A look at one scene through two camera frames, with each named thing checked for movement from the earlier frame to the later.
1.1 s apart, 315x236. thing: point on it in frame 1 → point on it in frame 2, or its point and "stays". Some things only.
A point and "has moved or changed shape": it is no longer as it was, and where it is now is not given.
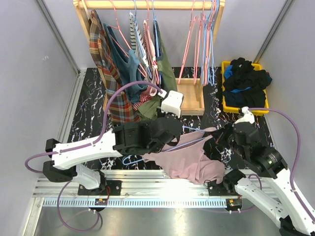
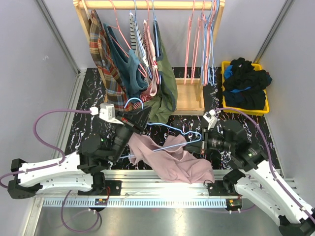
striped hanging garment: x=137 y=40 stays
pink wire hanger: x=190 y=34 has moved or changed shape
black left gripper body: x=157 y=149 → x=123 y=134
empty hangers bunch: x=207 y=67 stays
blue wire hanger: x=191 y=128 → x=166 y=124
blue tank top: x=228 y=72 stays
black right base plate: x=218 y=190 stays
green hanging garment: x=152 y=108 stays
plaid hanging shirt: x=122 y=108 stays
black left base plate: x=115 y=189 stays
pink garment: x=186 y=160 has moved or changed shape
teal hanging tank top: x=128 y=65 stays
